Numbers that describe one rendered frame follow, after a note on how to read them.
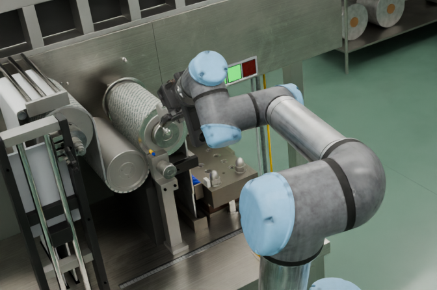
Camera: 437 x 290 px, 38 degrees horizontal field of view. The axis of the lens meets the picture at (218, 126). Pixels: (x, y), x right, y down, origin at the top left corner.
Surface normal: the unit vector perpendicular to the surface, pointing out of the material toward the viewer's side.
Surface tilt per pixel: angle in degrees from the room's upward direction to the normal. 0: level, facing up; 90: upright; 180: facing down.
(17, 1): 90
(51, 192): 90
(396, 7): 90
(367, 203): 78
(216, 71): 50
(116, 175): 90
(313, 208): 62
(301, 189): 30
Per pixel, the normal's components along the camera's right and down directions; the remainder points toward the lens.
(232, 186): 0.51, 0.36
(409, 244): -0.11, -0.87
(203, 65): 0.33, -0.29
